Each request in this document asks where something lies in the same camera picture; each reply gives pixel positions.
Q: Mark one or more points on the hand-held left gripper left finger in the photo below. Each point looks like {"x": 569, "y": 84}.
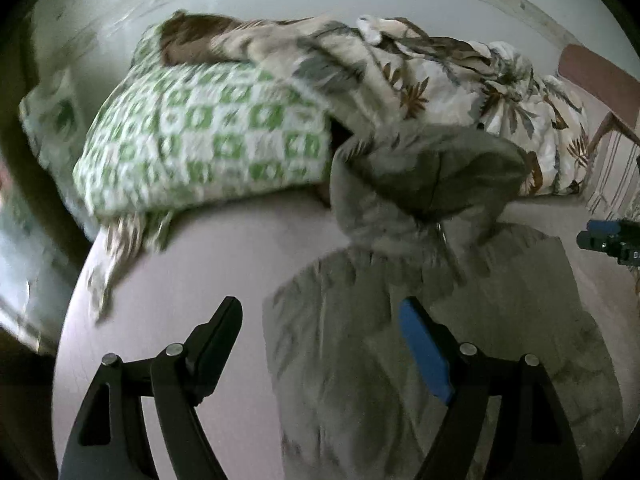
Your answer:
{"x": 215, "y": 340}

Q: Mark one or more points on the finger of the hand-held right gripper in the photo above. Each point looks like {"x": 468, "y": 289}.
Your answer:
{"x": 597, "y": 241}
{"x": 605, "y": 226}

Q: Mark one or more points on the wooden armchair with striped cushion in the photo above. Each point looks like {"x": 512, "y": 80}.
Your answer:
{"x": 615, "y": 160}

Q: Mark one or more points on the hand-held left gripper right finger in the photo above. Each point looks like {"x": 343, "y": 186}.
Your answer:
{"x": 425, "y": 350}

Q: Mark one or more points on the small green printed pillow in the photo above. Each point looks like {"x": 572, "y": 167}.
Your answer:
{"x": 55, "y": 110}

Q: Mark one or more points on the brown cloth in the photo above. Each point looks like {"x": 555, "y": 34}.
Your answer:
{"x": 195, "y": 35}

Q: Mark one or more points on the leaf printed blanket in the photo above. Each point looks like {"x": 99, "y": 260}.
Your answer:
{"x": 425, "y": 75}

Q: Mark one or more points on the beige fringed cloth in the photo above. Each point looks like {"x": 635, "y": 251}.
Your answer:
{"x": 125, "y": 250}

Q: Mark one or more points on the green white patterned pillow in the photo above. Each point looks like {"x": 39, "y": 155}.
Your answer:
{"x": 200, "y": 130}

